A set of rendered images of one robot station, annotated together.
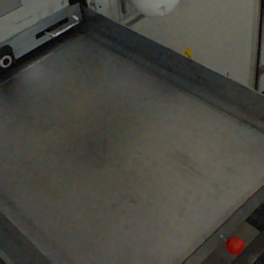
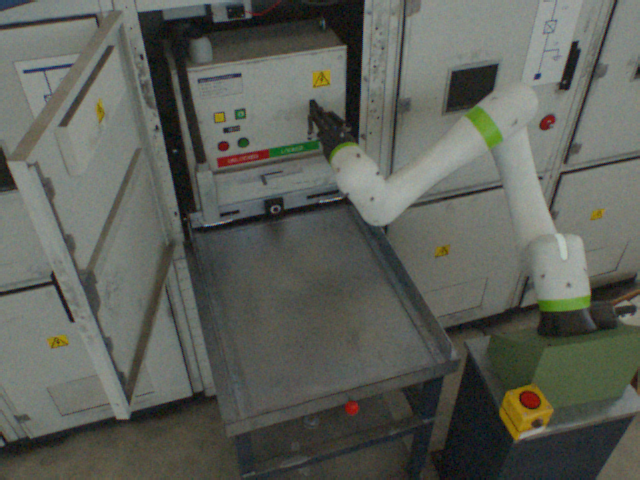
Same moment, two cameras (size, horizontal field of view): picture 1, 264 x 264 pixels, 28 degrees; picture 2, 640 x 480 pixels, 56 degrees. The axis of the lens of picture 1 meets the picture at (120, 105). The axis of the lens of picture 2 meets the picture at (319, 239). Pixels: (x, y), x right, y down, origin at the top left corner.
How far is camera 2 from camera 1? 63 cm
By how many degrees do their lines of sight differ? 15
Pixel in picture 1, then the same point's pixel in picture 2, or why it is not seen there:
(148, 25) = (409, 216)
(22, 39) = (295, 196)
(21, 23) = (298, 184)
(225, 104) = (411, 307)
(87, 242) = (258, 360)
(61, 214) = (252, 335)
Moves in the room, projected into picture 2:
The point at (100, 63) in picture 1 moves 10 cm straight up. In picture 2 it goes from (343, 236) to (344, 212)
